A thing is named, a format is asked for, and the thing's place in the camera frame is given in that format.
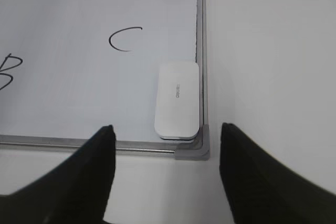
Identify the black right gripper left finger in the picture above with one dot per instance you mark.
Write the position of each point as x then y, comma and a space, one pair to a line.
76, 191

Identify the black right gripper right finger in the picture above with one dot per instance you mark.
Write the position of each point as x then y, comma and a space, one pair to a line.
260, 189

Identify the white whiteboard eraser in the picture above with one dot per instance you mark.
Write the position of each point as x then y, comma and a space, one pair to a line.
177, 101

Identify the white whiteboard with grey frame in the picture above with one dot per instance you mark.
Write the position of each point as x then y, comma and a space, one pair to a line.
70, 67

